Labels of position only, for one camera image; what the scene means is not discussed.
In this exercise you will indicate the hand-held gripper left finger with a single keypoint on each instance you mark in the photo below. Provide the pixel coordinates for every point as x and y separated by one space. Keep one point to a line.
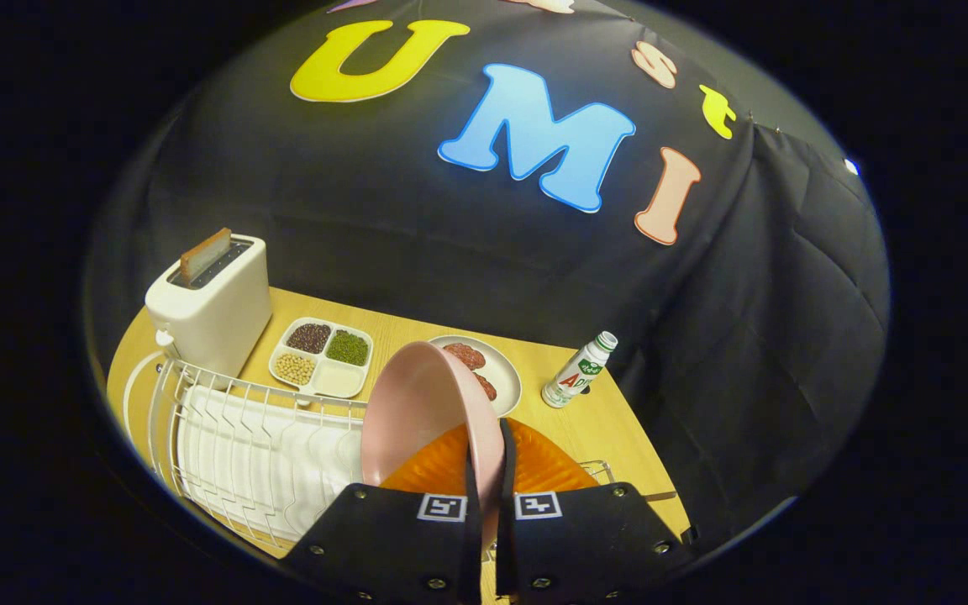
472 555

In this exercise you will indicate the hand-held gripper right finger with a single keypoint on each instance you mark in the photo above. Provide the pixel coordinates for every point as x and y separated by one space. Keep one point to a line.
507 538

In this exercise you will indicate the pink plate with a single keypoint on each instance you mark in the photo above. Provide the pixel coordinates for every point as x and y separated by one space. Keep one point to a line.
417 403

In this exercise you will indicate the beige plate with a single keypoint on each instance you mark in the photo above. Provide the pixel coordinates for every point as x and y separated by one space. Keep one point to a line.
501 370

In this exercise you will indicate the white divided dish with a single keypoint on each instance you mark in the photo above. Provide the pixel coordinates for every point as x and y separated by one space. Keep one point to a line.
322 346

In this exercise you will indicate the red meat piece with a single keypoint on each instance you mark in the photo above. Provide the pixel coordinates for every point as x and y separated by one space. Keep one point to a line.
486 387
465 356

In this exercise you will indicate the white green drink bottle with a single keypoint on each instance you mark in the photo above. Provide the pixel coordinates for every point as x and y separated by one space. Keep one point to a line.
576 378

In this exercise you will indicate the white drip tray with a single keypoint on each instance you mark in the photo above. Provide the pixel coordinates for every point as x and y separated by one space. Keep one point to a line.
282 470

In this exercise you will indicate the green beans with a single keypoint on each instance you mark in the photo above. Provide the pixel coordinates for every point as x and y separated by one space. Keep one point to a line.
348 348

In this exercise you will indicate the yellow soybeans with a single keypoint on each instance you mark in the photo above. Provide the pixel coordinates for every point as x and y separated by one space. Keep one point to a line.
294 369

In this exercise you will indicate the dark beans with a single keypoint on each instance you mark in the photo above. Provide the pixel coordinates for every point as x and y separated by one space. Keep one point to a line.
309 338

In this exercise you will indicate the white toaster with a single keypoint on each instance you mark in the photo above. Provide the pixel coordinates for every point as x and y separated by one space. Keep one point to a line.
215 319

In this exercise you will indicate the toast slice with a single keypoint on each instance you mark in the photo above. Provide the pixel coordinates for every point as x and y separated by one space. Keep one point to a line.
205 254

